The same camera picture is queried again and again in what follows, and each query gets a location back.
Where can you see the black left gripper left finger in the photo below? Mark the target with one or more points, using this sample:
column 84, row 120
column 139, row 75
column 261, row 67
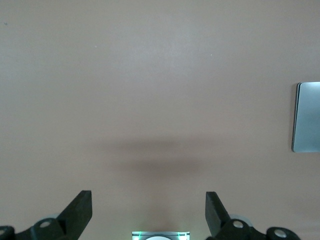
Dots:
column 75, row 215

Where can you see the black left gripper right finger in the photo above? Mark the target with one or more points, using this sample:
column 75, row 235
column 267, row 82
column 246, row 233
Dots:
column 216, row 217

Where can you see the silver laptop with black keyboard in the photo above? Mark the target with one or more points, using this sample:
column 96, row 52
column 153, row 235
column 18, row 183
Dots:
column 308, row 117

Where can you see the grey metal mounting plate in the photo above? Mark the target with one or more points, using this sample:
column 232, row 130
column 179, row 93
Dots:
column 160, row 234

